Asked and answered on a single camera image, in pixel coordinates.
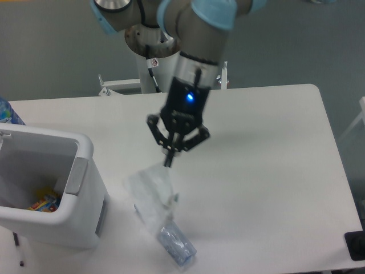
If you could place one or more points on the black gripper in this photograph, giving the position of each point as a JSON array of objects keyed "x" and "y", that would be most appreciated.
[{"x": 181, "y": 114}]

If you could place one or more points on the clear plastic bag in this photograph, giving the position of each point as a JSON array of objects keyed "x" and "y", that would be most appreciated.
[{"x": 153, "y": 196}]

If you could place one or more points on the clear plastic water bottle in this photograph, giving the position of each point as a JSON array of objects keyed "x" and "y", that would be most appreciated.
[{"x": 171, "y": 238}]

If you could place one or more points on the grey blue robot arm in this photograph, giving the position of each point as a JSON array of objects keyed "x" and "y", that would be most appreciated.
[{"x": 169, "y": 14}]

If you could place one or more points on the white plastic trash can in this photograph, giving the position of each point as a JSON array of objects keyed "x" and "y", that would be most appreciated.
[{"x": 33, "y": 158}]

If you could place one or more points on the colourful snack wrapper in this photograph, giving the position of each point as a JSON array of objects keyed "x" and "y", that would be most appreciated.
[{"x": 48, "y": 200}]

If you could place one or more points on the blue labelled bottle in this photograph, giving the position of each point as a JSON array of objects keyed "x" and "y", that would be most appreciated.
[{"x": 8, "y": 115}]

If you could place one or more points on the black pen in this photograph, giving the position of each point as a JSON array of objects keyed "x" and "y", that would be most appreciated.
[{"x": 18, "y": 250}]

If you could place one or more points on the black device at table edge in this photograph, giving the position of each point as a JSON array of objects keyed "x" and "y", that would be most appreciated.
[{"x": 355, "y": 245}]

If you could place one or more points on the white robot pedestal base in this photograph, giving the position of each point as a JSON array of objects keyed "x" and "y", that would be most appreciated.
[{"x": 148, "y": 74}]

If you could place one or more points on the white frame at right edge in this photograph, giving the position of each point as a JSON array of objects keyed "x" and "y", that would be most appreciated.
[{"x": 355, "y": 126}]

